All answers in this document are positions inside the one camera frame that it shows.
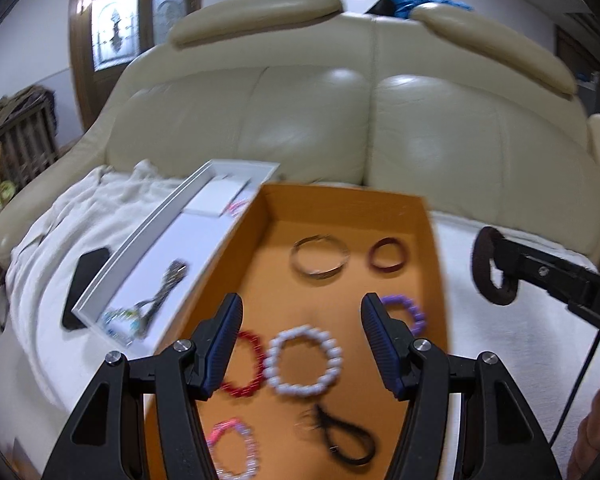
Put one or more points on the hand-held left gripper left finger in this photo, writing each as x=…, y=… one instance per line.
x=225, y=345

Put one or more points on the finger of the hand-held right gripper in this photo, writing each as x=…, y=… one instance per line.
x=540, y=272

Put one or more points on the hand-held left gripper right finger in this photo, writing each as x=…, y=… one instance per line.
x=380, y=345

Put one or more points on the orange cardboard box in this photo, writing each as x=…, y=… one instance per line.
x=280, y=265

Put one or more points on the person's right hand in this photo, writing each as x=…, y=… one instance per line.
x=597, y=425

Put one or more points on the multicolour bead charm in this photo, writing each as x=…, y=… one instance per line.
x=122, y=325

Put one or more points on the silver metal bangle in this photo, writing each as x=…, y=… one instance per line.
x=294, y=257

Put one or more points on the white box lid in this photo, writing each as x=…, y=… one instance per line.
x=180, y=240

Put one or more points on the white card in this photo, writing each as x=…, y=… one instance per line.
x=210, y=200

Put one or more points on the black smartphone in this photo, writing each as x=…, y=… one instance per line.
x=85, y=285

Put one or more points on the white fleece blanket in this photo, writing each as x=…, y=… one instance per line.
x=55, y=220

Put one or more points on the dark wooden door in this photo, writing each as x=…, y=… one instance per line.
x=580, y=55

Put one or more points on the beige leather sofa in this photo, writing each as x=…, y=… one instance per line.
x=305, y=110

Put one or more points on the wooden slatted crate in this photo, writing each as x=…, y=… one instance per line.
x=30, y=130

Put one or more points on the blue cloth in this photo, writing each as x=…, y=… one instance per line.
x=405, y=2

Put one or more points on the brown wooden glazed door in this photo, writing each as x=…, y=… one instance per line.
x=80, y=60

